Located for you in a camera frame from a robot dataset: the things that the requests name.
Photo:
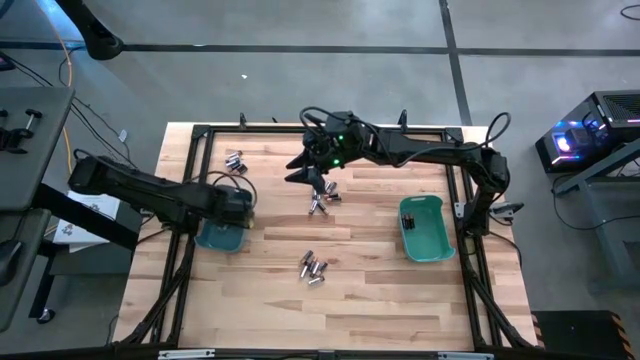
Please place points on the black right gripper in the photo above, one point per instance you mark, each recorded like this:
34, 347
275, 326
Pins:
340, 140

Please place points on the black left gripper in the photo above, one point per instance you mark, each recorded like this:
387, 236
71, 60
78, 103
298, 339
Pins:
232, 205

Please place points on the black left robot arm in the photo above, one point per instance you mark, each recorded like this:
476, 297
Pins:
150, 192

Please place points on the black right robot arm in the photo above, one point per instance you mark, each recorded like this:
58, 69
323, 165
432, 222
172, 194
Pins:
430, 150

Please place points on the teal plastic bin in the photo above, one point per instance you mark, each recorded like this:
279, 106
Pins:
220, 240
427, 245

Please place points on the white floor tag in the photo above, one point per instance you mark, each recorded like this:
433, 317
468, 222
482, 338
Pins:
122, 135

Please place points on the silver corner plate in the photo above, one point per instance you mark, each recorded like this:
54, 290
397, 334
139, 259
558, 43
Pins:
460, 209

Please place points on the white paper sheet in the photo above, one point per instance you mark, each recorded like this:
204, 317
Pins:
65, 232

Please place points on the black desk support beam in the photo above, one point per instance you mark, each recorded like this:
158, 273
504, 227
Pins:
55, 199

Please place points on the grey desk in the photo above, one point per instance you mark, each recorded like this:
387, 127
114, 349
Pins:
30, 150
20, 280

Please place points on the black caster wheel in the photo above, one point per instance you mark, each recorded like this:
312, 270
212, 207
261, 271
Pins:
46, 315

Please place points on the black curved stand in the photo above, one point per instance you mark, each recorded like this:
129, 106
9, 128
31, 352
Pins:
95, 35

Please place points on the black desk clamp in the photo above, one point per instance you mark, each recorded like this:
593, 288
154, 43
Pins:
15, 135

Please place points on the black computer mouse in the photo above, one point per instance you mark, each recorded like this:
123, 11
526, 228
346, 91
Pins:
7, 260

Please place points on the black RGB computer tower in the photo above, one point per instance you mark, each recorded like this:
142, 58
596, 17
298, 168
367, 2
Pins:
600, 125

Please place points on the grey side table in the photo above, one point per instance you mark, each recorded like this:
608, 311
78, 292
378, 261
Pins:
615, 215

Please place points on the black yellow hazard mat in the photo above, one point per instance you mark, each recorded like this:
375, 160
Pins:
580, 335

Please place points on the black aluminium table frame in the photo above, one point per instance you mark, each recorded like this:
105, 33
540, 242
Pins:
280, 129

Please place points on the black frame clamp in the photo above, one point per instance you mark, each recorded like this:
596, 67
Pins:
242, 120
402, 117

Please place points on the silver bracket plate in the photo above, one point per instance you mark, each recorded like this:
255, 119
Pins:
465, 356
185, 354

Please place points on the grey clamp mount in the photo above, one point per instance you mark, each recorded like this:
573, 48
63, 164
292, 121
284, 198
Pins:
507, 207

